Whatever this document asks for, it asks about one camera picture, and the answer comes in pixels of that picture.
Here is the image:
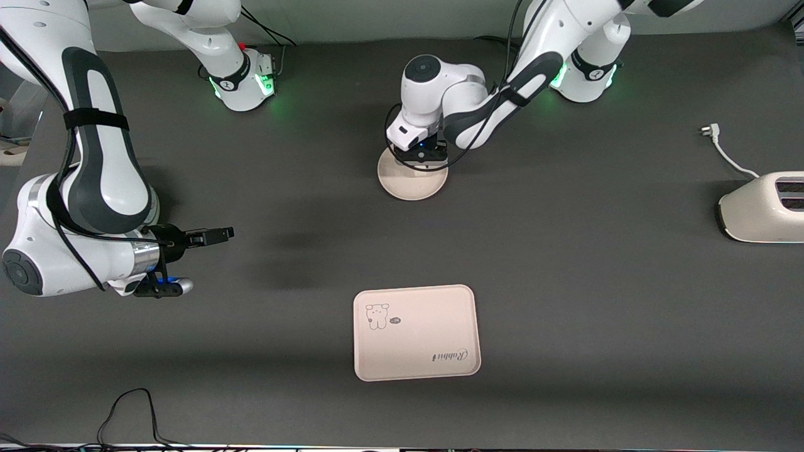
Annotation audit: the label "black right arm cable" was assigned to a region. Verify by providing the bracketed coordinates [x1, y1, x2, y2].
[0, 25, 158, 291]

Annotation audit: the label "black arm base cables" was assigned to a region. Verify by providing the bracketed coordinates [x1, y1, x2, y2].
[474, 35, 522, 57]
[239, 9, 297, 79]

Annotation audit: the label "round cream plate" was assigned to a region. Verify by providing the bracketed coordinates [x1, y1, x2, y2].
[378, 146, 449, 202]

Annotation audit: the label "white toaster power cable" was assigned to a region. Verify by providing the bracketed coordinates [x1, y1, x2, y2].
[700, 124, 761, 180]

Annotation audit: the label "black left arm base cables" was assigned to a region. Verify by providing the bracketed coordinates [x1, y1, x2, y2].
[474, 35, 522, 57]

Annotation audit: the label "black right arm base cables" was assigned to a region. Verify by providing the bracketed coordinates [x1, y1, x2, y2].
[239, 9, 297, 79]

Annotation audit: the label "white toaster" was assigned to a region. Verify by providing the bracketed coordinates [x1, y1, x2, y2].
[717, 171, 804, 244]

